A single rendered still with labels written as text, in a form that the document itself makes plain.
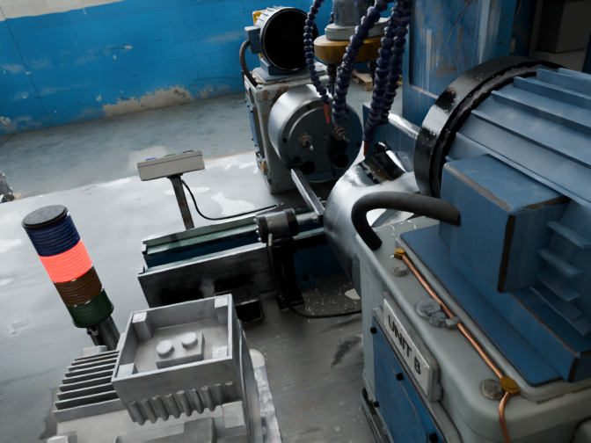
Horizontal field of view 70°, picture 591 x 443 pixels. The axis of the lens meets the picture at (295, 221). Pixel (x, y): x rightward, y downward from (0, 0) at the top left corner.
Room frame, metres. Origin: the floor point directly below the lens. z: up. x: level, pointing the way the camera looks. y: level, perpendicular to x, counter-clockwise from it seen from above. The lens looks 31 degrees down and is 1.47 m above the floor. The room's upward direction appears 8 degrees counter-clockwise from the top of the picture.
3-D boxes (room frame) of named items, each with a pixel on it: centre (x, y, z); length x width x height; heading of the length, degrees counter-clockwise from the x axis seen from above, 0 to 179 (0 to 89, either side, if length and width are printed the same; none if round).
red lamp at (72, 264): (0.53, 0.34, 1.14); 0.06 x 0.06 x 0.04
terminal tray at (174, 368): (0.34, 0.14, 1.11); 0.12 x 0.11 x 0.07; 94
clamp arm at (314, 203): (0.87, -0.04, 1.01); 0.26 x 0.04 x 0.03; 9
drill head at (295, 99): (1.27, -0.08, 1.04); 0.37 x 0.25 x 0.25; 9
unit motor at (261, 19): (1.54, -0.01, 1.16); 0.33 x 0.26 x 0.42; 9
